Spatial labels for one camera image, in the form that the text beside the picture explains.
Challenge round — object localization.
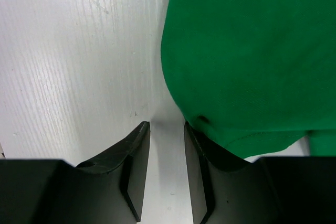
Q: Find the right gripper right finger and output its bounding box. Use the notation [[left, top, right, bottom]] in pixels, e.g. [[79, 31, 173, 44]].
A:
[[184, 124, 335, 223]]

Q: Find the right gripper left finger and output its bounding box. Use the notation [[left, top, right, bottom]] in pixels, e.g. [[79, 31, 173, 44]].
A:
[[1, 122, 150, 223]]

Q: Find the green t shirt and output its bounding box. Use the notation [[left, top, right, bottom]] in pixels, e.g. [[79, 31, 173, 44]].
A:
[[161, 0, 335, 158]]

